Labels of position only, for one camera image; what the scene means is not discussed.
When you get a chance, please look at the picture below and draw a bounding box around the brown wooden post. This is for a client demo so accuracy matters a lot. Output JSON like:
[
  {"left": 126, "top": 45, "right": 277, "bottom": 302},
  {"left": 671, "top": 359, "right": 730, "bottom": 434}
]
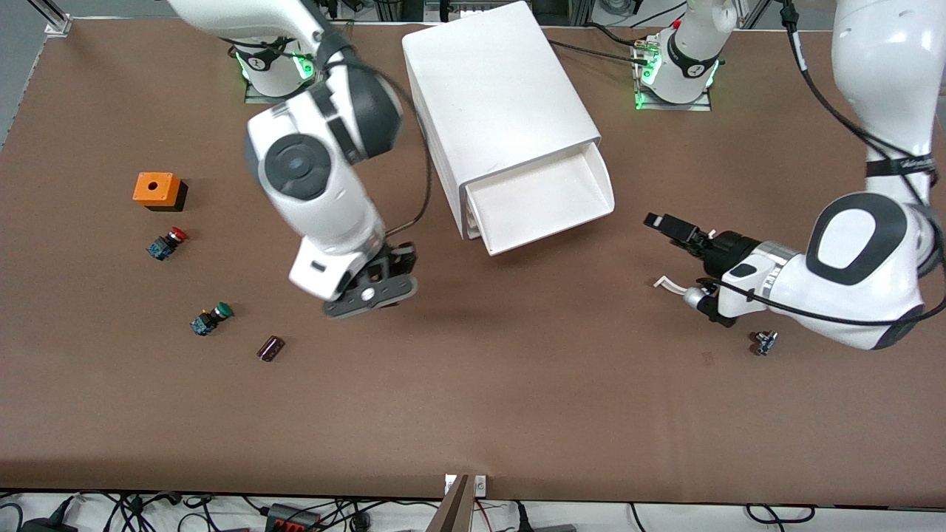
[{"left": 425, "top": 474, "right": 474, "bottom": 532}]

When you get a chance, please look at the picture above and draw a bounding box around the white plastic drawer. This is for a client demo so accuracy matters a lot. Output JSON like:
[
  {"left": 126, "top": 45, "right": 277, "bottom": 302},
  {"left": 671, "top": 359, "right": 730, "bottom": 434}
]
[{"left": 464, "top": 142, "right": 616, "bottom": 256}]

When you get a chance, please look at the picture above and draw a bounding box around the black table cable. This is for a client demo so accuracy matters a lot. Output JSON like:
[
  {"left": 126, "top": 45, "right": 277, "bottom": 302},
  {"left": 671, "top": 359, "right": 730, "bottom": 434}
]
[{"left": 551, "top": 38, "right": 651, "bottom": 66}]

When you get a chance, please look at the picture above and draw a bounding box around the red push button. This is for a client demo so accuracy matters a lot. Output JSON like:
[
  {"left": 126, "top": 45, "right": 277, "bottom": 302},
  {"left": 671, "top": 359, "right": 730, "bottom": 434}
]
[{"left": 146, "top": 228, "right": 190, "bottom": 261}]

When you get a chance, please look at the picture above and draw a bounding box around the black looped cable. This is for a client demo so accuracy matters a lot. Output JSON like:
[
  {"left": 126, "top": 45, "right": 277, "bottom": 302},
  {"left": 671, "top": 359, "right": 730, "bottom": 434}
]
[{"left": 745, "top": 504, "right": 816, "bottom": 524}]

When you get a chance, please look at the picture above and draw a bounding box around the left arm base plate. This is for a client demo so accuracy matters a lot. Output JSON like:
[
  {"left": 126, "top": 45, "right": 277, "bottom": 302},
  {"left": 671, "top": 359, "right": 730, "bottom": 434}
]
[{"left": 634, "top": 37, "right": 714, "bottom": 112}]

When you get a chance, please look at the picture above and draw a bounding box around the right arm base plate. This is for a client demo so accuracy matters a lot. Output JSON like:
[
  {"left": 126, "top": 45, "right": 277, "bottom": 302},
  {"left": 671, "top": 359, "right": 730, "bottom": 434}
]
[{"left": 244, "top": 44, "right": 326, "bottom": 105}]

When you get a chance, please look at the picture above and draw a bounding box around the white drawer cabinet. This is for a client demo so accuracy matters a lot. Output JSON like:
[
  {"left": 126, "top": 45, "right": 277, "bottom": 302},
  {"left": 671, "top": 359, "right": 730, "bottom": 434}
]
[{"left": 401, "top": 0, "right": 602, "bottom": 241}]

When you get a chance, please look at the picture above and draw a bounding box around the aluminium frame corner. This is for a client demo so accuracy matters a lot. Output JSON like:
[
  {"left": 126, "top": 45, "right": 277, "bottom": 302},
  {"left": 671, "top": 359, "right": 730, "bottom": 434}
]
[{"left": 30, "top": 0, "right": 75, "bottom": 38}]

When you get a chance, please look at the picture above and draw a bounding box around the orange button enclosure box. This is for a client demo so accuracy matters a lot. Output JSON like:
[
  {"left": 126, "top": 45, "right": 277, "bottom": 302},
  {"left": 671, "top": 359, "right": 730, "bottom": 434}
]
[{"left": 133, "top": 172, "right": 188, "bottom": 212}]

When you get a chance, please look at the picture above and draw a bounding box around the green push button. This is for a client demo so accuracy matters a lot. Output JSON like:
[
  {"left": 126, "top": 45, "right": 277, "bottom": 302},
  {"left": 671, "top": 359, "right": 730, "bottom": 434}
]
[{"left": 190, "top": 301, "right": 234, "bottom": 337}]

